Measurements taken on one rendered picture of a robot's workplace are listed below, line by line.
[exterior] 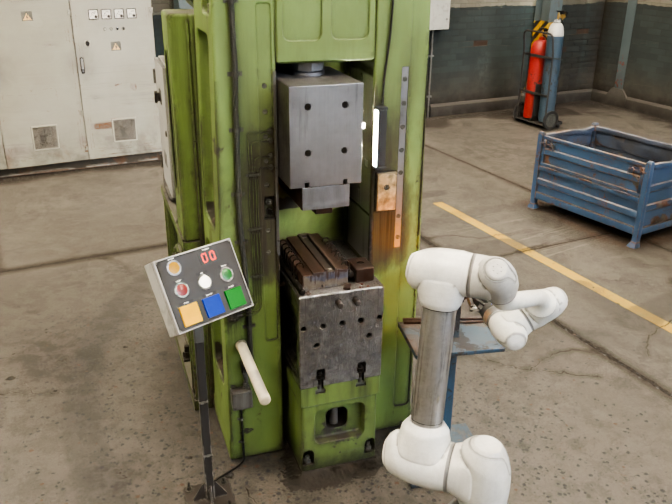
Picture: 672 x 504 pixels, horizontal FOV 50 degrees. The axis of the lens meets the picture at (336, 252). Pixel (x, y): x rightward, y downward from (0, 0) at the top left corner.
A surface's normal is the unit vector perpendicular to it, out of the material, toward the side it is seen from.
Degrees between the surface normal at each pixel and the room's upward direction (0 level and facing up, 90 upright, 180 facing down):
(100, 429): 0
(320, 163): 90
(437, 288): 84
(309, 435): 89
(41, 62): 90
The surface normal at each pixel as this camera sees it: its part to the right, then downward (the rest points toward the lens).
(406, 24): 0.33, 0.37
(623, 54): -0.90, 0.17
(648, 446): 0.01, -0.92
